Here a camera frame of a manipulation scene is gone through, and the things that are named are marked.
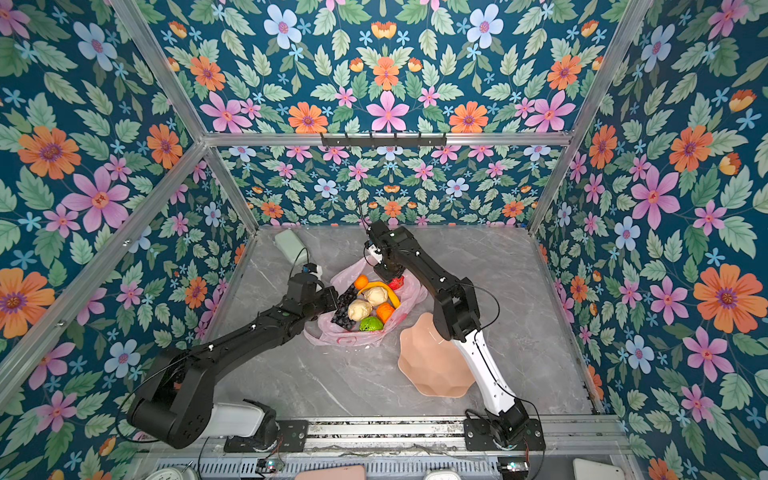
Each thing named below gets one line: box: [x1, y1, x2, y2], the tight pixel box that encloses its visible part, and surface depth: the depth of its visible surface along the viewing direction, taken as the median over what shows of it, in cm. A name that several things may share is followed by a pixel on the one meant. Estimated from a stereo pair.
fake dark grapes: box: [331, 284, 358, 331], surface depth 94 cm
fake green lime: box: [359, 316, 383, 331], surface depth 90 cm
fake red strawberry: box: [388, 276, 405, 290], surface depth 100 cm
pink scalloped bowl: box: [398, 312, 476, 398], surface depth 86 cm
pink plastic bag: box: [303, 258, 429, 347], surface depth 90 cm
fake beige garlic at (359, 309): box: [348, 298, 373, 321], surface depth 92 cm
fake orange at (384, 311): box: [376, 302, 395, 324], surface depth 93 cm
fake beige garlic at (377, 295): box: [366, 286, 388, 306], surface depth 97 cm
